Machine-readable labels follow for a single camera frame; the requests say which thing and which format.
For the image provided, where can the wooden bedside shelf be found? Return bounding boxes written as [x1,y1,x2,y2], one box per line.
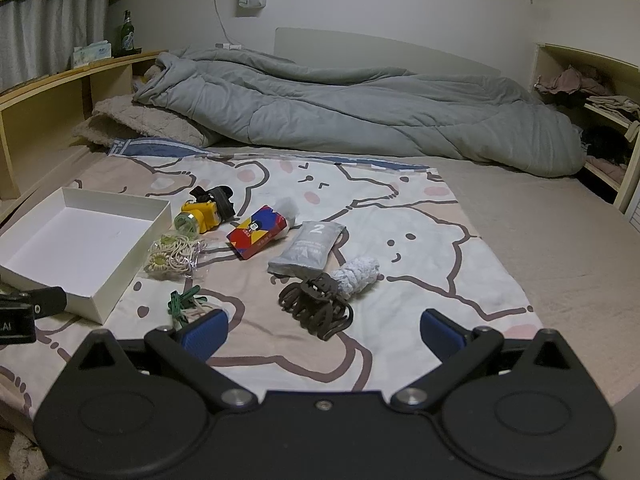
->
[0,50,169,226]

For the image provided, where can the grey duvet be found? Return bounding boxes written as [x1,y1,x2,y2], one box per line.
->
[131,47,586,179]

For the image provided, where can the brown hair claw clip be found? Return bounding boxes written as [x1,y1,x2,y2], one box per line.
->
[278,274,355,339]

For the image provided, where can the yellow toy object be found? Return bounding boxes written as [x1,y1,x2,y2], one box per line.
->
[173,185,236,235]

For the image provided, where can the bag of cream hair ties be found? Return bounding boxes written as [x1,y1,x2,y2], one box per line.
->
[144,232,208,279]

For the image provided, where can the white cable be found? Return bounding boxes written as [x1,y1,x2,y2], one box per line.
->
[207,0,236,46]

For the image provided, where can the pink clothes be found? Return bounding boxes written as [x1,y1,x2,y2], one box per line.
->
[535,66,599,96]

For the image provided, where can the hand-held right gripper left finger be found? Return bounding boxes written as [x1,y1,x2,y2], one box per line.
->
[79,309,259,414]

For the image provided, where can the green clips in clear bag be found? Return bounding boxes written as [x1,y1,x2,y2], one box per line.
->
[167,285,233,330]

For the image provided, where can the tissue pack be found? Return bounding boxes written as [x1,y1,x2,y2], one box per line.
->
[72,40,112,68]

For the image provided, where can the pink folded cloth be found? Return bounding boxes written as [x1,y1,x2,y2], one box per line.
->
[585,155,629,181]

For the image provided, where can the colourful card box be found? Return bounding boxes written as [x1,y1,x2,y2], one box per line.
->
[226,205,289,261]

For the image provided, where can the printed blanket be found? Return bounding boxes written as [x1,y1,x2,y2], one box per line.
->
[0,137,545,401]

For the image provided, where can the green glass bottle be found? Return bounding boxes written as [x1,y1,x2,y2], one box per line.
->
[117,10,137,57]

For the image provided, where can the grey packet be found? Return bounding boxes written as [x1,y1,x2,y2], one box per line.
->
[267,220,346,279]

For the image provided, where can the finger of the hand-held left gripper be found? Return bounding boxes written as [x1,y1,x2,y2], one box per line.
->
[20,286,68,317]

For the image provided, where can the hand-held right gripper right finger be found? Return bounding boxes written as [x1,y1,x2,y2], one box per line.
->
[390,308,576,411]

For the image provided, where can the dark clothes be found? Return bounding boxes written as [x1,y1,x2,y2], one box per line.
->
[580,125,634,166]

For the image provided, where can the grey curtain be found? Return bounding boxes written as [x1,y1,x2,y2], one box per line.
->
[0,0,109,94]

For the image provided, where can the small clear plastic bag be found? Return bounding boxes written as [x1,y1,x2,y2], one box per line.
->
[272,195,302,231]

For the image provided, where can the brown plush pillow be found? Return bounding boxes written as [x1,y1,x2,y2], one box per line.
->
[142,62,168,87]

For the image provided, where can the cream clothes shelf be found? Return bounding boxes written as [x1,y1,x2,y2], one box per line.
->
[530,42,640,214]

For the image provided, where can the beige fluffy blanket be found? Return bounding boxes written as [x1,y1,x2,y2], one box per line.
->
[72,94,224,149]

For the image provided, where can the beige folded clothes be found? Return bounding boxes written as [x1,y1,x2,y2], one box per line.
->
[586,94,640,121]

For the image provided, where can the white cardboard box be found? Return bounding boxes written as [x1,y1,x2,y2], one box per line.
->
[0,186,172,325]

